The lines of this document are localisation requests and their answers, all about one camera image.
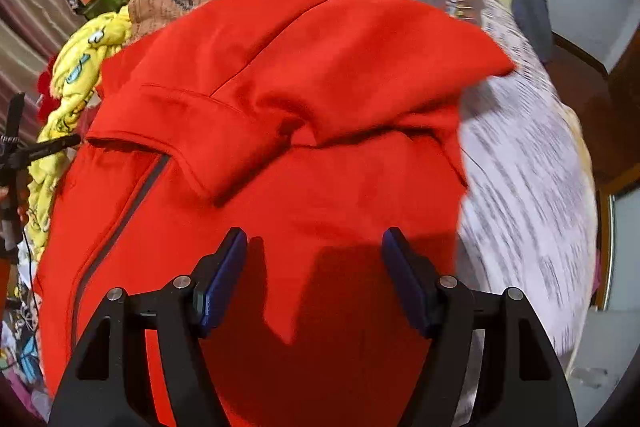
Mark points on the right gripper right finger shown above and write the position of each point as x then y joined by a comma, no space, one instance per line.
521,381

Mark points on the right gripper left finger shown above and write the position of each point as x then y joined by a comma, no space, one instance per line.
107,380

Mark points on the red zip sweatshirt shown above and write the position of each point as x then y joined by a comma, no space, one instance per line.
312,125

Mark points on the yellow cartoon blanket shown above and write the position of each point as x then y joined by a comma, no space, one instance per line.
75,74

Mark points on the white cabinet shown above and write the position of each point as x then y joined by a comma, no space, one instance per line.
604,379

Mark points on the striped curtain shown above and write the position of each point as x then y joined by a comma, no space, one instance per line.
32,32

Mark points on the newspaper print bedspread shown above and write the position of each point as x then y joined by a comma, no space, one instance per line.
529,219

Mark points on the brown wooden door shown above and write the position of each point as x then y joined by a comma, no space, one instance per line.
606,103

